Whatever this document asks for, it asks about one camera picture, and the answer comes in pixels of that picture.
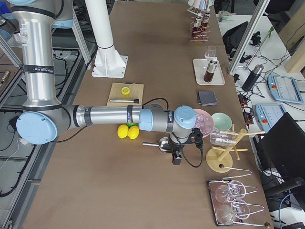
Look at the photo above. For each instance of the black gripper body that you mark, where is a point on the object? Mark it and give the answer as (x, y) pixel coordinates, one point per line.
(176, 146)

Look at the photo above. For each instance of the grey cloth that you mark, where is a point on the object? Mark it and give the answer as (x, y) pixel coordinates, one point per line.
(206, 98)

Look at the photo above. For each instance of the upside wine glass far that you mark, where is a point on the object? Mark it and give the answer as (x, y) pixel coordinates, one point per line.
(228, 192)

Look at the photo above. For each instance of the wooden cup tree stand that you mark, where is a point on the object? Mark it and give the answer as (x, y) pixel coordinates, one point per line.
(219, 158)

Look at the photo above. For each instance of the white serving tray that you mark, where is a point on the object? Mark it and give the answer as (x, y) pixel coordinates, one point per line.
(200, 66)

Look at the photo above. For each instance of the copper wire bottle basket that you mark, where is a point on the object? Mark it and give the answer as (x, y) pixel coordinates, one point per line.
(199, 35)

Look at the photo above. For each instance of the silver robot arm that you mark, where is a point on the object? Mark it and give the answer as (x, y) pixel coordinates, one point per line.
(44, 117)

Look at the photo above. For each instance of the clear wine glass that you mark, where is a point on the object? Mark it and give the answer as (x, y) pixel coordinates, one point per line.
(209, 55)

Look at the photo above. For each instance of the glass jar on stand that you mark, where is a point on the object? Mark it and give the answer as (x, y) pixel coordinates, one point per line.
(223, 137)

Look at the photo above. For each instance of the upside wine glass near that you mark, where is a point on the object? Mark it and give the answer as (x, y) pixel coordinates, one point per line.
(235, 212)

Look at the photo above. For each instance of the black monitor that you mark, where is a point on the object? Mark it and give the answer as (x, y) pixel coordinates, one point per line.
(284, 145)

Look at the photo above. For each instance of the black glass tray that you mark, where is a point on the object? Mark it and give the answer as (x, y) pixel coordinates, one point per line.
(212, 186)

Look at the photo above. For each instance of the tea bottle lying low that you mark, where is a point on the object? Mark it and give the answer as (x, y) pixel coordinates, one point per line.
(205, 19)

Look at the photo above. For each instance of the tea bottle white cap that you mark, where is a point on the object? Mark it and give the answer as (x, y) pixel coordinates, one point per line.
(211, 68)

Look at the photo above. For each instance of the wooden cutting board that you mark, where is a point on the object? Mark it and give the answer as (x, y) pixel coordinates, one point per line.
(134, 96)

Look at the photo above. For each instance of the white cup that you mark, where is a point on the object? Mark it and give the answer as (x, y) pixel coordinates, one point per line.
(194, 3)

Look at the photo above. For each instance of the steel ice scoop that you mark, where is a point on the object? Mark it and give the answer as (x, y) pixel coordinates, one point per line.
(163, 145)

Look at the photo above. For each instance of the half lemon slice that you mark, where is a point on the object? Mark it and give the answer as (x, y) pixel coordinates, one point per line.
(125, 90)

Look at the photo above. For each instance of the pale green cup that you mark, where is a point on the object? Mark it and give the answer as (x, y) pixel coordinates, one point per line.
(203, 4)

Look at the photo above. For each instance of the yellow lemon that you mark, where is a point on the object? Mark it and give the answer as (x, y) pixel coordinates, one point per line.
(122, 131)
(133, 132)

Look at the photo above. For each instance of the white wire cup rack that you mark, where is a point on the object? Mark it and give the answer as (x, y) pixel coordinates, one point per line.
(198, 11)

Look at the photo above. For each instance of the black thermos bottle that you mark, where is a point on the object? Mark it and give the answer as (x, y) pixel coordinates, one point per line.
(252, 78)

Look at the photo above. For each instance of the steel muddler rod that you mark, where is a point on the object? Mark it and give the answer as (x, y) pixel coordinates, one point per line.
(124, 100)

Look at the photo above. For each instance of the green bowl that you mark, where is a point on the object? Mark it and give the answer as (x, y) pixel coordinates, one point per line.
(222, 121)

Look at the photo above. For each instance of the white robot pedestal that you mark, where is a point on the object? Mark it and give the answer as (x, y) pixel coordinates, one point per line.
(108, 62)

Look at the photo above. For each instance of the blue teach pendant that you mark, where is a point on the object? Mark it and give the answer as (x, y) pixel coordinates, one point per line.
(284, 89)
(268, 114)

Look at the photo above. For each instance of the upside wine glass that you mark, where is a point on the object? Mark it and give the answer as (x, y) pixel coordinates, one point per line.
(235, 212)
(228, 192)

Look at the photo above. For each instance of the tea bottle in basket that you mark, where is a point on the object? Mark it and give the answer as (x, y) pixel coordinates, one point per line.
(197, 22)

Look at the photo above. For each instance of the pink bowl of ice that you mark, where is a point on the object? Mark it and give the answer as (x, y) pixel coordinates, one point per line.
(204, 122)

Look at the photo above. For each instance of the green lime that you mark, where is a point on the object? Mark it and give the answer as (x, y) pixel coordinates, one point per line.
(131, 124)

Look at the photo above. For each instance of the aluminium frame post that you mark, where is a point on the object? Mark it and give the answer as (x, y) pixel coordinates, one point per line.
(258, 12)

